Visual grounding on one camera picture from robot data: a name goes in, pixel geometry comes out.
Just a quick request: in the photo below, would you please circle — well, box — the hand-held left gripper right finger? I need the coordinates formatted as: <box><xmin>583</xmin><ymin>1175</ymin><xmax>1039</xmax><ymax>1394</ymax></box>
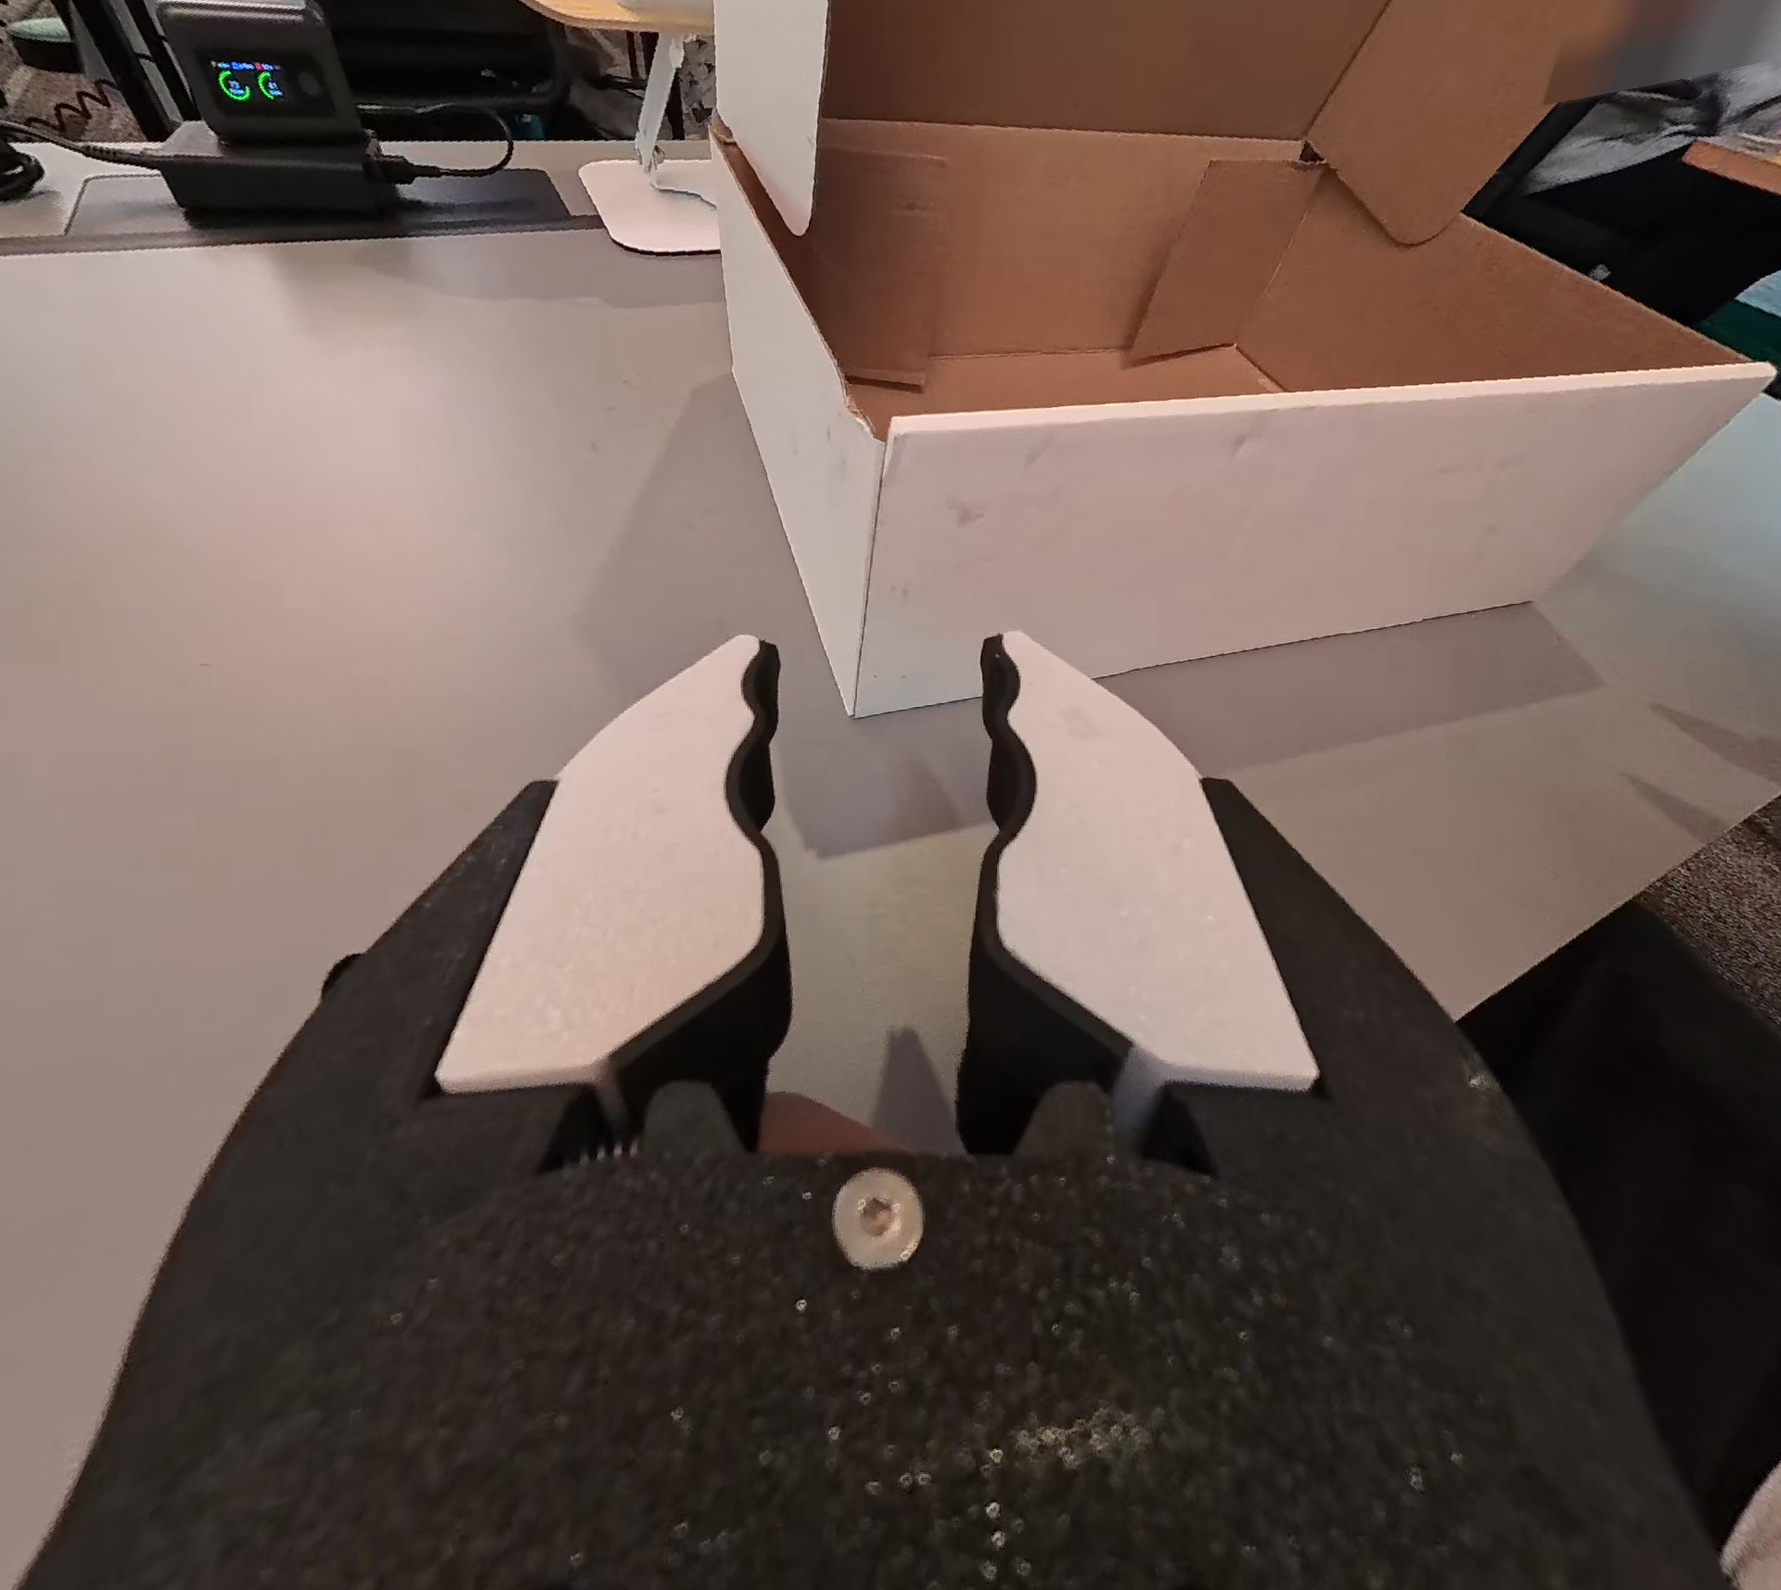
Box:
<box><xmin>957</xmin><ymin>629</ymin><xmax>1325</xmax><ymax>1158</ymax></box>

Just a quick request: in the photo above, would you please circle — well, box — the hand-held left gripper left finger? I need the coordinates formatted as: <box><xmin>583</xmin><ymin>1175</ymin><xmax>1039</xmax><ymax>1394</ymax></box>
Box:
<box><xmin>434</xmin><ymin>633</ymin><xmax>796</xmax><ymax>1158</ymax></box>

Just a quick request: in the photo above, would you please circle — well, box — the white cardboard box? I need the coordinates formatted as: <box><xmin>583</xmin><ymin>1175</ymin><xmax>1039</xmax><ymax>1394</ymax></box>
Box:
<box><xmin>707</xmin><ymin>0</ymin><xmax>1779</xmax><ymax>722</ymax></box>

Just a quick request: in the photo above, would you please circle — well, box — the white sheet stand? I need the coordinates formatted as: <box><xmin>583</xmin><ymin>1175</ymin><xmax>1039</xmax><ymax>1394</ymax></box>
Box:
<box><xmin>577</xmin><ymin>0</ymin><xmax>729</xmax><ymax>258</ymax></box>

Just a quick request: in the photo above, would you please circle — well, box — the dark desk mat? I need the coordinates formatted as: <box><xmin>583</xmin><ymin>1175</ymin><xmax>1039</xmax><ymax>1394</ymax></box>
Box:
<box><xmin>0</xmin><ymin>167</ymin><xmax>603</xmax><ymax>258</ymax></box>

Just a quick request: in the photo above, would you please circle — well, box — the black charging dock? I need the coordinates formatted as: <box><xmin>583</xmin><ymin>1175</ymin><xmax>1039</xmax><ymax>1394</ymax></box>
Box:
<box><xmin>145</xmin><ymin>121</ymin><xmax>408</xmax><ymax>219</ymax></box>

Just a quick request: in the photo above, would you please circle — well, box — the dark bag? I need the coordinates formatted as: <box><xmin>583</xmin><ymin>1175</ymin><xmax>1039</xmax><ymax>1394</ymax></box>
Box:
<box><xmin>1471</xmin><ymin>65</ymin><xmax>1781</xmax><ymax>368</ymax></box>

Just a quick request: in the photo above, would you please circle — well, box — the black power bank with display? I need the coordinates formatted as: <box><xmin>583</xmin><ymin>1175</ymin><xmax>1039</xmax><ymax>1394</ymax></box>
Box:
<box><xmin>156</xmin><ymin>0</ymin><xmax>362</xmax><ymax>145</ymax></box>

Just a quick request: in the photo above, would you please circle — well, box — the braided black cable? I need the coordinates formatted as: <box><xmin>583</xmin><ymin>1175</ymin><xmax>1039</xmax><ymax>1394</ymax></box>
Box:
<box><xmin>0</xmin><ymin>121</ymin><xmax>176</xmax><ymax>204</ymax></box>

